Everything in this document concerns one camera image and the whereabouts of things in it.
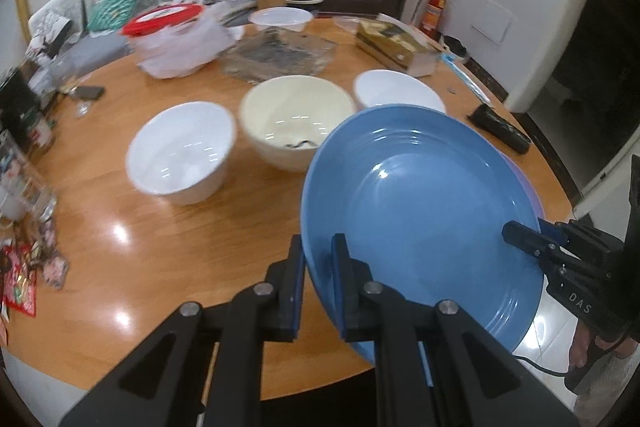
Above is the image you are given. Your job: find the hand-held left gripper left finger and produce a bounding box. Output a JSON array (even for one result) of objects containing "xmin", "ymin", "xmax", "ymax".
[{"xmin": 59, "ymin": 234, "xmax": 307, "ymax": 427}]

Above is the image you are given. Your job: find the white ceramic bowl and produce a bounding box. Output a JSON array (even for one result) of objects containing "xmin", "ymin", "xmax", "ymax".
[
  {"xmin": 353, "ymin": 69, "xmax": 447, "ymax": 115},
  {"xmin": 125, "ymin": 101, "xmax": 237, "ymax": 206}
]

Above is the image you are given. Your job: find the clear glass jar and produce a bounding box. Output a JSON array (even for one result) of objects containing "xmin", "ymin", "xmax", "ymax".
[{"xmin": 0, "ymin": 132, "xmax": 58, "ymax": 223}]

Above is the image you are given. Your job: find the white pillow deer print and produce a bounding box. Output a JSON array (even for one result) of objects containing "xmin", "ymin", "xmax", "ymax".
[{"xmin": 25, "ymin": 14, "xmax": 76, "ymax": 62}]

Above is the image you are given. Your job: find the red-lid plastic container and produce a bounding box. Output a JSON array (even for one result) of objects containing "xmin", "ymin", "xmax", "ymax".
[{"xmin": 121, "ymin": 3, "xmax": 208, "ymax": 38}]

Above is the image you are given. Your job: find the red fire extinguisher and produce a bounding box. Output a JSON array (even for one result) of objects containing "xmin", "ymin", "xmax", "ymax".
[{"xmin": 412, "ymin": 0, "xmax": 451, "ymax": 40}]

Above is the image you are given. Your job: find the person's right hand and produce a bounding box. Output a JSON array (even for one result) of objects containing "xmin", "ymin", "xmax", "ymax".
[{"xmin": 570, "ymin": 324, "xmax": 640, "ymax": 370}]

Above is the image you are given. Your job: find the blue ceramic plate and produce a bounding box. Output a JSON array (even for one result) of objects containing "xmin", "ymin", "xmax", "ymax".
[{"xmin": 300, "ymin": 105, "xmax": 546, "ymax": 365}]

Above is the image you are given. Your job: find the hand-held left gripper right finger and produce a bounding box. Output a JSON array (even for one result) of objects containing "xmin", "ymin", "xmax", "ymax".
[{"xmin": 331, "ymin": 233, "xmax": 583, "ymax": 427}]

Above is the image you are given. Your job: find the pile of snack packets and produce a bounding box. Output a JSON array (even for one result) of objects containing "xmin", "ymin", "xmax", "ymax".
[{"xmin": 0, "ymin": 222, "xmax": 68, "ymax": 320}]

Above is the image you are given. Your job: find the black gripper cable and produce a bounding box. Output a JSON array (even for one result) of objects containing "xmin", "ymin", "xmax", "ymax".
[{"xmin": 515, "ymin": 354, "xmax": 573, "ymax": 378}]

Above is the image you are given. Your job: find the patterned tissue box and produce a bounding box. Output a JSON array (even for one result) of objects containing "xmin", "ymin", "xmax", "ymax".
[{"xmin": 355, "ymin": 18, "xmax": 443, "ymax": 78}]

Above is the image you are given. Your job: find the red-lidded plastic container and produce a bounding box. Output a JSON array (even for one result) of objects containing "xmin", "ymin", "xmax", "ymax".
[{"xmin": 135, "ymin": 14, "xmax": 241, "ymax": 80}]

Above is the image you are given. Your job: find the white wall panel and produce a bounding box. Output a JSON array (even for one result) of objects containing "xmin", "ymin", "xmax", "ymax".
[{"xmin": 472, "ymin": 0, "xmax": 516, "ymax": 44}]

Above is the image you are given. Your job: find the blue toothbrush pack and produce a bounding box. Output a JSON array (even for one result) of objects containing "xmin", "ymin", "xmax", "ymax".
[{"xmin": 440, "ymin": 52, "xmax": 493, "ymax": 105}]

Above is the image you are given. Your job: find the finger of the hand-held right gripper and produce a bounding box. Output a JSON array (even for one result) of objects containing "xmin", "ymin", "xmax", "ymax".
[
  {"xmin": 501, "ymin": 220, "xmax": 563, "ymax": 269},
  {"xmin": 539, "ymin": 218, "xmax": 581, "ymax": 248}
]

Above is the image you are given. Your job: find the white plastic tub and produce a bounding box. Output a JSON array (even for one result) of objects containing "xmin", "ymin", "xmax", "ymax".
[{"xmin": 248, "ymin": 7, "xmax": 314, "ymax": 32}]

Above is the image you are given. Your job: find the cream ceramic bowl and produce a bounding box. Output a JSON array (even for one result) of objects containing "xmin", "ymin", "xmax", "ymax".
[{"xmin": 238, "ymin": 75, "xmax": 357, "ymax": 172}]

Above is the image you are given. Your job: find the teal patterned pillow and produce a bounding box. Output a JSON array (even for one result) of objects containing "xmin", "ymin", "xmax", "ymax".
[{"xmin": 85, "ymin": 0, "xmax": 150, "ymax": 32}]

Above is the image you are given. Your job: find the square glass ashtray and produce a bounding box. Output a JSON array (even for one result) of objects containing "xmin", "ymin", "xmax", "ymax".
[{"xmin": 221, "ymin": 29, "xmax": 338, "ymax": 84}]

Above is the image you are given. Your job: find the black tin can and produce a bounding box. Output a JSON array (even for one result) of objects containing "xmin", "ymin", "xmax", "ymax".
[{"xmin": 0, "ymin": 69, "xmax": 56, "ymax": 152}]

